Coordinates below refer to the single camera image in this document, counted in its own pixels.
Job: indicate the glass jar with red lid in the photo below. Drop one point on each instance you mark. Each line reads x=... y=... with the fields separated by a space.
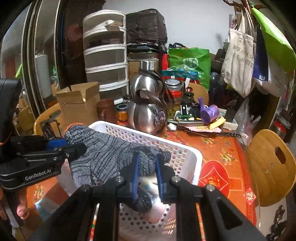
x=176 y=87

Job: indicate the cardboard box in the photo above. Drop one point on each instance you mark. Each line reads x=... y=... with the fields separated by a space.
x=78 y=103

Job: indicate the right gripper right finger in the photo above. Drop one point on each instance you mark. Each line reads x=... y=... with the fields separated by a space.
x=167 y=191

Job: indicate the grey knit glove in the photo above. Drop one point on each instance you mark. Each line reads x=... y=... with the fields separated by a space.
x=107 y=155

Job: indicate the wooden chair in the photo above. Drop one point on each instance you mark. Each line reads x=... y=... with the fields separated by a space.
x=272 y=167
x=44 y=116

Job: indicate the person's left hand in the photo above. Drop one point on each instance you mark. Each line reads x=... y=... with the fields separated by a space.
x=22 y=209

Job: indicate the black plastic wrapped bundle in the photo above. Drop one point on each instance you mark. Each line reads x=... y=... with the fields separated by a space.
x=146 y=27

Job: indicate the plastic drawer tower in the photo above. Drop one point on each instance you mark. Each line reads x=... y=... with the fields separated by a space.
x=105 y=53

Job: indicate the purple plastic scoop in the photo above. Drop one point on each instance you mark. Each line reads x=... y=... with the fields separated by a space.
x=208 y=114

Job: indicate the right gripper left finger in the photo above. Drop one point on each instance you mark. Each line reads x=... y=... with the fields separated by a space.
x=131 y=175

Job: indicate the stainless steel kettle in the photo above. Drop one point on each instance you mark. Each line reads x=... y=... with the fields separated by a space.
x=151 y=99

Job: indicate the black metal stand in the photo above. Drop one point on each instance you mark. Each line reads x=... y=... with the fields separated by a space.
x=46 y=127

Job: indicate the wooden chair back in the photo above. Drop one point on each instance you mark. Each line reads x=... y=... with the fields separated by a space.
x=272 y=167

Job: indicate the green shopping bag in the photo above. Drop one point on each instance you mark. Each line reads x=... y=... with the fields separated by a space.
x=196 y=61

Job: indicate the white perforated plastic basket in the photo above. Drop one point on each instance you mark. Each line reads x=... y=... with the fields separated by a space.
x=78 y=211

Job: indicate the orange floral tablecloth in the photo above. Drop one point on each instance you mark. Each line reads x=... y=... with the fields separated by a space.
x=200 y=159

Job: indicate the beige canvas tote bag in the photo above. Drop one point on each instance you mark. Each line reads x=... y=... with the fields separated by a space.
x=238 y=65

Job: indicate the brown ceramic mug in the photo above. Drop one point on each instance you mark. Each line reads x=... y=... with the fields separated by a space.
x=106 y=111

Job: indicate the lime green hanging bag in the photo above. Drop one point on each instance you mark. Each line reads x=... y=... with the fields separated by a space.
x=277 y=45

